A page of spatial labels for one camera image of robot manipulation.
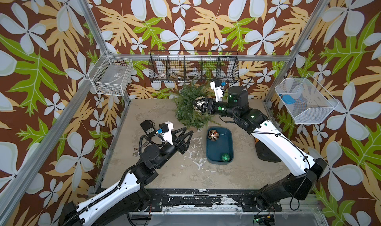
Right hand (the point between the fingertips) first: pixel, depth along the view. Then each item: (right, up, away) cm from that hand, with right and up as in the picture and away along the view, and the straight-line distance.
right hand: (196, 103), depth 66 cm
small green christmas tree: (-5, -3, +12) cm, 14 cm away
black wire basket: (0, +27, +32) cm, 42 cm away
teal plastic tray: (+19, -24, +27) cm, 41 cm away
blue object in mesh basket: (+55, +4, +20) cm, 59 cm away
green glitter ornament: (+18, -30, +18) cm, 40 cm away
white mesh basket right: (+63, +2, +16) cm, 65 cm away
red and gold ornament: (+12, -18, +27) cm, 35 cm away
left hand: (-3, -12, -2) cm, 12 cm away
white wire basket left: (-50, +18, +21) cm, 57 cm away
